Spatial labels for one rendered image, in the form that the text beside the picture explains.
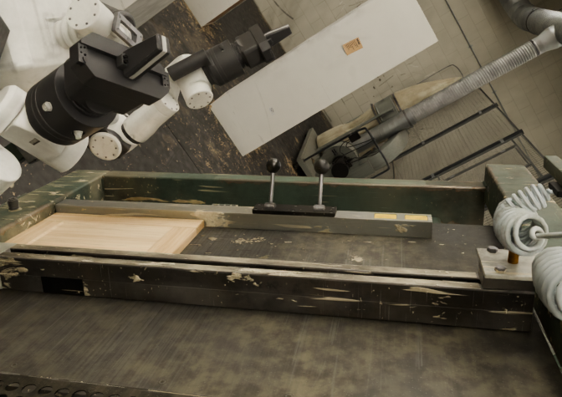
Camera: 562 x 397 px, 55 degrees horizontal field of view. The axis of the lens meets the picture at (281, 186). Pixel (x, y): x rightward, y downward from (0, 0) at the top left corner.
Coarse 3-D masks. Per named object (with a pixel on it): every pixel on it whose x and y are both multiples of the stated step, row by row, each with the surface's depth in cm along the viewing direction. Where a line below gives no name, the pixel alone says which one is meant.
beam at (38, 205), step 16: (64, 176) 162; (80, 176) 162; (96, 176) 161; (32, 192) 148; (48, 192) 147; (64, 192) 147; (80, 192) 152; (96, 192) 160; (0, 208) 136; (32, 208) 135; (48, 208) 138; (0, 224) 125; (16, 224) 126; (32, 224) 132; (0, 240) 121
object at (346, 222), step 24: (144, 216) 136; (168, 216) 135; (192, 216) 133; (216, 216) 132; (240, 216) 131; (264, 216) 129; (288, 216) 128; (312, 216) 127; (336, 216) 126; (360, 216) 126
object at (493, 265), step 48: (528, 192) 79; (0, 288) 104; (48, 288) 102; (96, 288) 100; (144, 288) 97; (192, 288) 95; (240, 288) 93; (288, 288) 92; (336, 288) 90; (384, 288) 88; (432, 288) 86; (480, 288) 85; (528, 288) 83
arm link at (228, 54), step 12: (240, 36) 127; (252, 36) 125; (264, 36) 122; (216, 48) 123; (228, 48) 122; (240, 48) 123; (252, 48) 122; (264, 48) 121; (228, 60) 122; (240, 60) 124; (252, 60) 123; (264, 60) 124; (228, 72) 123; (240, 72) 125
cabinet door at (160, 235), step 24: (72, 216) 137; (96, 216) 137; (120, 216) 136; (24, 240) 123; (48, 240) 124; (72, 240) 123; (96, 240) 123; (120, 240) 122; (144, 240) 122; (168, 240) 121
